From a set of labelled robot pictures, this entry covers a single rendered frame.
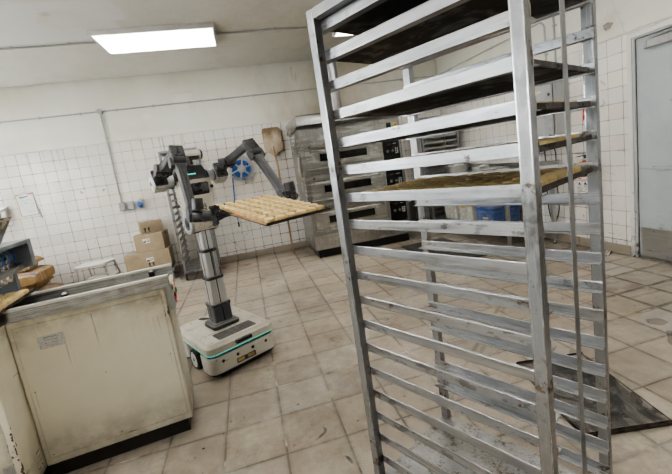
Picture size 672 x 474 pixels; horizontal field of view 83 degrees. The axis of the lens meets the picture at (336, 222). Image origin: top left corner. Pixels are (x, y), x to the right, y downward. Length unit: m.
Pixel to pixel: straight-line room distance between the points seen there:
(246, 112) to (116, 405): 4.83
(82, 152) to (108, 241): 1.35
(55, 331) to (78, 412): 0.44
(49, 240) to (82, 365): 4.70
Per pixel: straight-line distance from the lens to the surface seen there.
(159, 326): 2.26
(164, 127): 6.43
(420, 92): 1.05
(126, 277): 2.52
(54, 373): 2.41
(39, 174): 6.90
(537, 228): 0.91
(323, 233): 5.46
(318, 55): 1.28
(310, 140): 5.38
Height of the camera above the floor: 1.36
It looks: 9 degrees down
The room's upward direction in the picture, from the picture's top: 9 degrees counter-clockwise
